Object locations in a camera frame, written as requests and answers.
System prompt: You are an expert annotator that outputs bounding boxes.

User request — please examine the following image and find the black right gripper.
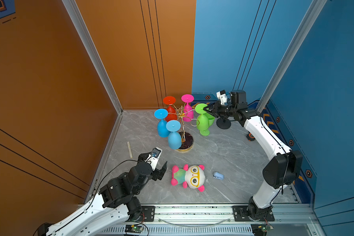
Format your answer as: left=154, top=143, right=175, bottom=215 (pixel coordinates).
left=203, top=101, right=237, bottom=120

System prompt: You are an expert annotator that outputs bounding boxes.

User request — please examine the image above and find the green wine glass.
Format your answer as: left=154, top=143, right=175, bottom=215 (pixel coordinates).
left=195, top=103, right=215, bottom=136
left=197, top=113, right=215, bottom=136

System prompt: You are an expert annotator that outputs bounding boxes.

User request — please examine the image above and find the green wine glass front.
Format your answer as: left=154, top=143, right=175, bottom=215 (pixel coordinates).
left=197, top=113, right=215, bottom=136

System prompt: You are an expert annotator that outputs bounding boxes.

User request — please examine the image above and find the blue wine glass front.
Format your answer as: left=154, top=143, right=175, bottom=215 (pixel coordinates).
left=166, top=120, right=182, bottom=149

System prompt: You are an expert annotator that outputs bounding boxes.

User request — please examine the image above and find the blue wine glass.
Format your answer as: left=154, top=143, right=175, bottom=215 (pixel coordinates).
left=166, top=120, right=182, bottom=149
left=154, top=109, right=170, bottom=138

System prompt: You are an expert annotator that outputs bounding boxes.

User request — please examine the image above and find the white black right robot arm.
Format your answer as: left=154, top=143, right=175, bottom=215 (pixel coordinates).
left=204, top=90, right=303, bottom=221

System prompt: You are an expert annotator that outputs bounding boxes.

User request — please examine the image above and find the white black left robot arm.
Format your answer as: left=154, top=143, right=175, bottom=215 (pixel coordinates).
left=34, top=147, right=167, bottom=236

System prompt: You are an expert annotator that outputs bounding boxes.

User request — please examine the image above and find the magenta wine glass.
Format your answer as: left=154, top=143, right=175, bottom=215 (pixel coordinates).
left=181, top=94, right=194, bottom=122

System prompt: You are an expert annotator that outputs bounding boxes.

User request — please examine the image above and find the gold wine glass rack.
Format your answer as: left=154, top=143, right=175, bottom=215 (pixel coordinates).
left=174, top=106, right=194, bottom=152

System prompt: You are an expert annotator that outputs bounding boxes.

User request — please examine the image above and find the red wine glass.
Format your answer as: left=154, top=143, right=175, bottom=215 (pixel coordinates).
left=163, top=96, right=178, bottom=122

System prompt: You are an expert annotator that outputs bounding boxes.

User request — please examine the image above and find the blue wine glass left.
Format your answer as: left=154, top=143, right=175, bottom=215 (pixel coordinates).
left=154, top=109, right=170, bottom=138

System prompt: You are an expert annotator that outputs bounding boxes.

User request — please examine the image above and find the black round-base stand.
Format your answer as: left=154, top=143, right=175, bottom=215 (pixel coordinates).
left=216, top=118, right=232, bottom=130

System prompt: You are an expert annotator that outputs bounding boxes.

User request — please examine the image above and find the wooden stick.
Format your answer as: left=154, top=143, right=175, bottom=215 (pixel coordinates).
left=127, top=142, right=133, bottom=158

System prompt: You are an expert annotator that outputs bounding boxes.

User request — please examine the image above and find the colourful plush toy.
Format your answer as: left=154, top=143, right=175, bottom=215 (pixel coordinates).
left=171, top=164, right=206, bottom=192

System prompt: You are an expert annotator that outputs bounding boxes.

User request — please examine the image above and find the small light blue stapler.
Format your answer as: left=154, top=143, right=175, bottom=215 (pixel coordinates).
left=213, top=172, right=224, bottom=180

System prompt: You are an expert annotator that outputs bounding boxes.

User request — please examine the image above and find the green circuit board left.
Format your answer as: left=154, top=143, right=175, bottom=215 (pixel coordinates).
left=124, top=225, right=145, bottom=236

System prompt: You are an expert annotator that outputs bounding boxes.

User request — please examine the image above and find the circuit board right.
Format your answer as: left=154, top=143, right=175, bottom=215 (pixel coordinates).
left=251, top=224, right=274, bottom=236

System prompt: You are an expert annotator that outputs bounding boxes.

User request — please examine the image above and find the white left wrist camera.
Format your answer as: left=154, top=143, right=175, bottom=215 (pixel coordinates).
left=145, top=147, right=162, bottom=171

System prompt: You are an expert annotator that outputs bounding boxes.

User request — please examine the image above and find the aluminium front rail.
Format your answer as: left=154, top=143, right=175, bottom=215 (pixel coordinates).
left=66, top=203, right=325, bottom=236

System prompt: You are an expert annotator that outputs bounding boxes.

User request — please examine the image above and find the aluminium corner post right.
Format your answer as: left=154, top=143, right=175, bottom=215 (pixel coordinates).
left=256, top=0, right=327, bottom=113

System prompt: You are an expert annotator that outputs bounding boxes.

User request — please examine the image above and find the aluminium corner post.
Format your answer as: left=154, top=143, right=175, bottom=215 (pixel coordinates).
left=256, top=0, right=327, bottom=113
left=61, top=0, right=124, bottom=115

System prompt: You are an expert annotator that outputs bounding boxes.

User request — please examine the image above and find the aluminium corner post left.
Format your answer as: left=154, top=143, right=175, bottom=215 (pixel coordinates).
left=61, top=0, right=124, bottom=115

